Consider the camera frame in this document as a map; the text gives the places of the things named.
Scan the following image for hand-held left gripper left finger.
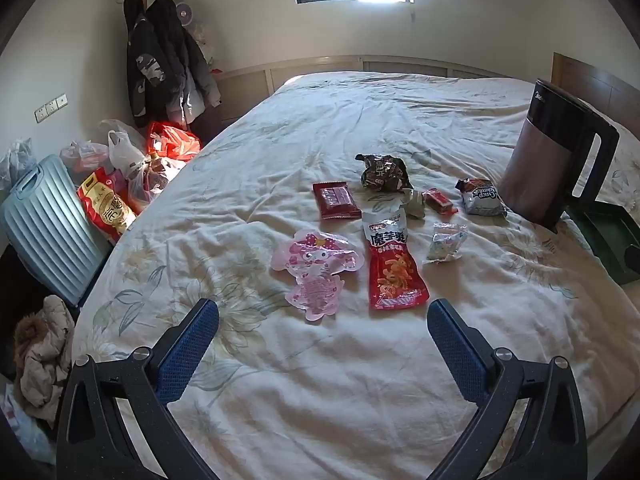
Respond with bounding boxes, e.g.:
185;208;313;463
56;298;221;480

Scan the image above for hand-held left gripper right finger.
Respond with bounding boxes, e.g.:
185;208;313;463
426;298;588;480

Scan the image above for tall red snack packet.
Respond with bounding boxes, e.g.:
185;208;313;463
361;205;431;312

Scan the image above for clear candy packet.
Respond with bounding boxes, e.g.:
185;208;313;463
422;221;469;266

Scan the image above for pink cartoon character packet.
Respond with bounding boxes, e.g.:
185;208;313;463
270;228;364;322

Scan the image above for small green snack packet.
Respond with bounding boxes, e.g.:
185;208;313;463
402;189;426;219

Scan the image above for small red candy bar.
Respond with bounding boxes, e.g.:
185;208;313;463
421;187;458;216

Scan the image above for silver blue-print snack packet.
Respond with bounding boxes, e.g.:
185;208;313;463
455;178;508;219

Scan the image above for dark red snack packet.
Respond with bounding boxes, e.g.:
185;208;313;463
312;180;362;221

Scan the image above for green tray box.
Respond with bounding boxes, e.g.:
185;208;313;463
567;199;640;286

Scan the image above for brown snack packet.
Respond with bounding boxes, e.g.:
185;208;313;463
355;153;412;193

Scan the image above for pink fur-trimmed coat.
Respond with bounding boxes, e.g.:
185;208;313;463
12;295;76;423

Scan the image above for yellow and red rice bag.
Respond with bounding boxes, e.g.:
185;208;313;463
76;167;137;245

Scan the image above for blue and white plastic bag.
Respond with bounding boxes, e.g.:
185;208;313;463
0;385;56;466

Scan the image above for light blue suitcase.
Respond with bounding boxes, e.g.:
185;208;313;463
0;155;113;308

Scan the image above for brown and black electric kettle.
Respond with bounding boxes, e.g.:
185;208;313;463
499;78;621;234

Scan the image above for clear plastic bag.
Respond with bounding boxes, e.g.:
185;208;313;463
0;139;38;192
60;140;111;175

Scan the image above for bed with floral sheet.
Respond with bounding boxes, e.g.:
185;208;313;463
70;71;640;480

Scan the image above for dark grey hanging jacket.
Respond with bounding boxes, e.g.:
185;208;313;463
145;0;223;127

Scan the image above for wooden headboard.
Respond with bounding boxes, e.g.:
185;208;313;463
551;52;640;128

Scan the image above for wall socket strip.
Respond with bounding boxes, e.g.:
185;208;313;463
34;92;68;123

